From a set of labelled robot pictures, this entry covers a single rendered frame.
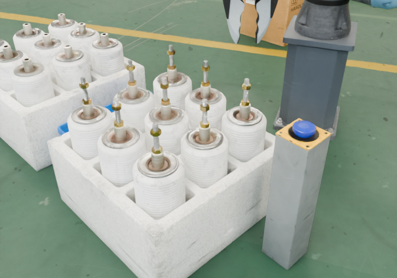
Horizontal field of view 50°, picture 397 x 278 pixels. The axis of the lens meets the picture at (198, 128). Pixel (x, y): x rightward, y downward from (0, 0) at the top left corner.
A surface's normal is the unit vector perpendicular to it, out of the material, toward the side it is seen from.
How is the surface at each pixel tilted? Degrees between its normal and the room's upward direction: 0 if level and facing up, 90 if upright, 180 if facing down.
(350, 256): 0
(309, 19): 72
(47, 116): 90
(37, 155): 90
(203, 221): 90
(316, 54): 90
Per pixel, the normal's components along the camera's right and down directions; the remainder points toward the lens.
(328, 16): -0.08, 0.29
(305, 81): -0.33, 0.53
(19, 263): 0.00, -0.83
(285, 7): -0.69, 0.41
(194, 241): 0.69, 0.41
